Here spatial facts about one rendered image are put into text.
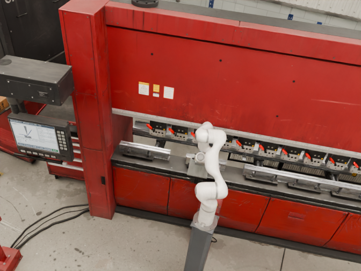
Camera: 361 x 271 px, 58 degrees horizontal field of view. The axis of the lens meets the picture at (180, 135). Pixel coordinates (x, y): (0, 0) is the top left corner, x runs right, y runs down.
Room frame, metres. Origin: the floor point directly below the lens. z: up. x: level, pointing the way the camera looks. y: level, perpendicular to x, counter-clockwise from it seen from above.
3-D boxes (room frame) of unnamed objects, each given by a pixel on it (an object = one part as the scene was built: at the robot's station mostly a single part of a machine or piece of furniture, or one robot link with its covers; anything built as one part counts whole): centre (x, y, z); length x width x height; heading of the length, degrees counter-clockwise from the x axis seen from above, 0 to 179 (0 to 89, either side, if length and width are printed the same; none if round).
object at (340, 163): (2.12, -1.38, 1.26); 0.15 x 0.09 x 0.17; 84
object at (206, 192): (1.50, -0.24, 1.30); 0.19 x 0.12 x 0.24; 99
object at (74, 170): (2.75, 1.24, 0.50); 0.50 x 0.50 x 1.00; 84
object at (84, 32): (2.52, 0.74, 1.15); 0.85 x 0.25 x 2.30; 174
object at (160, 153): (2.30, 0.33, 0.92); 0.50 x 0.06 x 0.10; 84
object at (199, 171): (2.09, -0.20, 1.00); 0.26 x 0.18 x 0.01; 174
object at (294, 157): (2.16, -0.99, 1.26); 0.15 x 0.09 x 0.17; 84
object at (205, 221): (1.51, -0.27, 1.09); 0.19 x 0.19 x 0.18
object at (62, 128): (1.81, 1.04, 1.42); 0.45 x 0.12 x 0.36; 85
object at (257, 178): (2.12, -0.81, 0.89); 0.30 x 0.05 x 0.03; 84
